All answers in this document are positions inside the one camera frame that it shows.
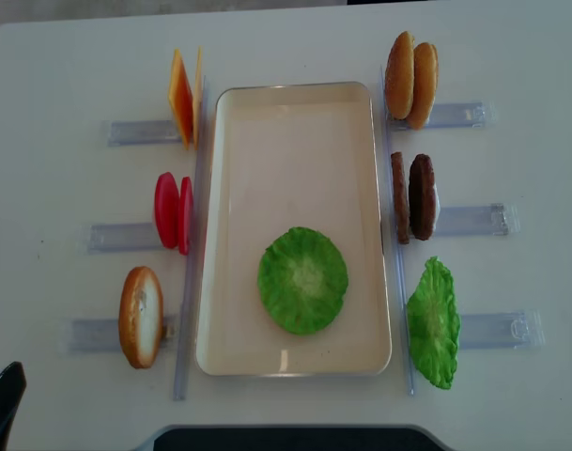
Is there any upright bread slice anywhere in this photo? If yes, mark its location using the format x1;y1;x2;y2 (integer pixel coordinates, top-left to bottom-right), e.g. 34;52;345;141
118;266;163;369

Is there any golden bun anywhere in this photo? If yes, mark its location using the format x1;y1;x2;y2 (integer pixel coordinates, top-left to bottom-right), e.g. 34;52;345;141
406;42;439;130
384;31;414;119

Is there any clear bread holder rail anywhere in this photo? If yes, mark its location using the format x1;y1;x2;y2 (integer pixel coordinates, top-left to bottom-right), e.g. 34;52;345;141
62;314;178;353

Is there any long clear rail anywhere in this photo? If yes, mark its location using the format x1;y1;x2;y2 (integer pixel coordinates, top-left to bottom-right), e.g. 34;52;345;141
379;66;415;397
173;76;212;401

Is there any clear bun holder rail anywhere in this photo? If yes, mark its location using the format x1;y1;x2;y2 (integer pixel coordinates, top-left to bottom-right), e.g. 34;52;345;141
387;101;496;132

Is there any inner golden bun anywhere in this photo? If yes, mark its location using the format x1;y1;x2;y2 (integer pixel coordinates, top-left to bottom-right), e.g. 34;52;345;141
384;31;414;119

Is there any inner brown meat patty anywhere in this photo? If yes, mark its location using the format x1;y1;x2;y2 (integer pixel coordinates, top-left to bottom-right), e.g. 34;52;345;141
391;152;410;244

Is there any clear cheese holder rail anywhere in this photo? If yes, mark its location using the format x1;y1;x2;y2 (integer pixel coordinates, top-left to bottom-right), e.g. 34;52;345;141
101;120;182;147

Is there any right long clear rail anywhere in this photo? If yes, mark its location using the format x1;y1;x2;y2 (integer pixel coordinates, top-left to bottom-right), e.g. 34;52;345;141
379;66;415;397

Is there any cream rectangular tray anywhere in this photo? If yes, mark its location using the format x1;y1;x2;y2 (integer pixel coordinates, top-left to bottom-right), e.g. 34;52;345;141
195;82;392;377

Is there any outer golden bun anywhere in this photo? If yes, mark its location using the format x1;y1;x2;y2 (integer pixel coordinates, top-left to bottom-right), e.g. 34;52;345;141
406;42;439;130

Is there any clear lettuce holder rail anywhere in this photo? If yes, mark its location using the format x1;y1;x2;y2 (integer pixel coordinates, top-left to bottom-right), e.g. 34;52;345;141
459;310;546;350

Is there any outer orange cheese slice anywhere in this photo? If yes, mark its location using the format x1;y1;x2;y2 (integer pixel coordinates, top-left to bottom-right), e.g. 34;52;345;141
167;49;193;148

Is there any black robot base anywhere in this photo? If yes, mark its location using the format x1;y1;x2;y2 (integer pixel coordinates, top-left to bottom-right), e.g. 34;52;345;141
153;427;441;451

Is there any left long clear rail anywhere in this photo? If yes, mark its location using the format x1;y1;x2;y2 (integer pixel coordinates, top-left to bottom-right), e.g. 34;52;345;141
173;76;212;401

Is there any clear tomato holder rail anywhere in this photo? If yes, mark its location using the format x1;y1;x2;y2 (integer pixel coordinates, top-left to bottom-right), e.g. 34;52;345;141
80;222;163;254

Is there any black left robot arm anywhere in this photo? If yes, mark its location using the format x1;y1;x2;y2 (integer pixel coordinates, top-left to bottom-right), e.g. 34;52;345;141
0;362;26;450

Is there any green lettuce leaf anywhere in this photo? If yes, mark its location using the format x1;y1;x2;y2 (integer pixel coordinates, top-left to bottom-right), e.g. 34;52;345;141
257;226;348;335
407;257;461;390

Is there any clear patty holder rail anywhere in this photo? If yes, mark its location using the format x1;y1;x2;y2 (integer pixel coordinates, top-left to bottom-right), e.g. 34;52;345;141
433;203;520;237

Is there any inner red tomato slice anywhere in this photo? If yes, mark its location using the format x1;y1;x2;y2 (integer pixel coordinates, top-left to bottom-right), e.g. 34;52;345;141
178;177;193;256

